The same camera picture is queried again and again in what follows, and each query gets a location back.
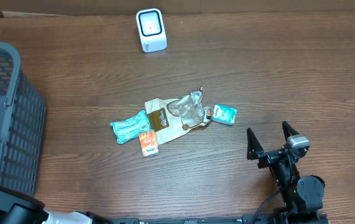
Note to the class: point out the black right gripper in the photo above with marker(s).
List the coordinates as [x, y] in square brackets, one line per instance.
[255, 151]

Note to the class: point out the teal white tissue pack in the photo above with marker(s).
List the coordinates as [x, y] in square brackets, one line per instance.
[224, 114]

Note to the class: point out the beige brown bag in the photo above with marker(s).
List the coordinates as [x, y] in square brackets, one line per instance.
[174, 118]

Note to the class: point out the orange tissue pack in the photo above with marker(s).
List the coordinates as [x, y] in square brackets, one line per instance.
[149, 145]

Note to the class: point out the teal snack packet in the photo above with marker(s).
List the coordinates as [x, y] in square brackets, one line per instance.
[131, 127]

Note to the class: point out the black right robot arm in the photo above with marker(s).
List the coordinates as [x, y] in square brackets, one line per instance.
[302, 196]

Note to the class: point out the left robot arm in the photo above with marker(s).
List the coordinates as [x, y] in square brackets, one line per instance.
[16, 207]

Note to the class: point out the white barcode scanner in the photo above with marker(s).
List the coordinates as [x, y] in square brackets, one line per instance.
[151, 30]

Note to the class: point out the grey plastic mesh basket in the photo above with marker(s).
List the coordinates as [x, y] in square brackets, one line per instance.
[23, 115]

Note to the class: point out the brown cardboard backdrop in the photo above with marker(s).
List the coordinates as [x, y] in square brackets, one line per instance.
[127, 7]

